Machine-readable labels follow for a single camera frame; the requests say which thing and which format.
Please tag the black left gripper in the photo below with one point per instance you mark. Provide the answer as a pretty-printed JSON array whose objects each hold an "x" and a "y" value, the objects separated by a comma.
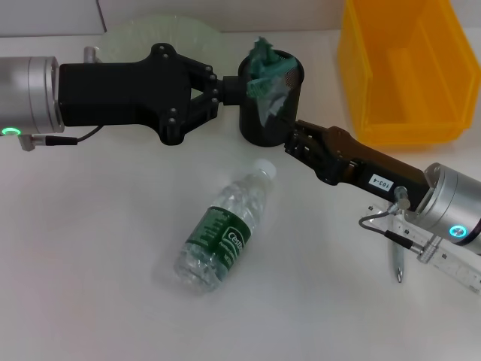
[{"x": 120, "y": 94}]

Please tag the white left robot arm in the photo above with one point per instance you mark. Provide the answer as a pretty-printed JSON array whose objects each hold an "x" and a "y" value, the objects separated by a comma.
[{"x": 30, "y": 94}]

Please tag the yellow plastic bin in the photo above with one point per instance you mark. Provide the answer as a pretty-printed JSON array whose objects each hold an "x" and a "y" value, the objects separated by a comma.
[{"x": 406, "y": 75}]

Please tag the silver ballpoint pen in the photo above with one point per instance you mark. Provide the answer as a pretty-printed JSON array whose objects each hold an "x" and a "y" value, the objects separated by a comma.
[{"x": 399, "y": 267}]

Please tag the green translucent fruit plate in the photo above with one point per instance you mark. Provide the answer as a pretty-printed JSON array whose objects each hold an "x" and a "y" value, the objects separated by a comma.
[{"x": 169, "y": 30}]

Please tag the clear green-label water bottle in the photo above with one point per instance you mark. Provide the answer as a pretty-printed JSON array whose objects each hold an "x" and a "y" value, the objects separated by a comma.
[{"x": 225, "y": 225}]

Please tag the clear plastic ruler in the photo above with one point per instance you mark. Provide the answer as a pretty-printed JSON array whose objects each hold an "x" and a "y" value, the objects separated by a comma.
[{"x": 462, "y": 274}]

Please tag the green plastic wrapper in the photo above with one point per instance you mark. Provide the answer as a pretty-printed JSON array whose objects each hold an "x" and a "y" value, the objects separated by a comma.
[{"x": 267, "y": 75}]

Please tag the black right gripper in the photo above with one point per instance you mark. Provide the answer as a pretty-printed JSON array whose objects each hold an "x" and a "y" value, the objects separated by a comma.
[{"x": 368, "y": 165}]

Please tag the black mesh pen holder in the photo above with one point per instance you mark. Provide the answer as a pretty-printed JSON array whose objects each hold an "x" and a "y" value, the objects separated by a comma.
[{"x": 263, "y": 131}]

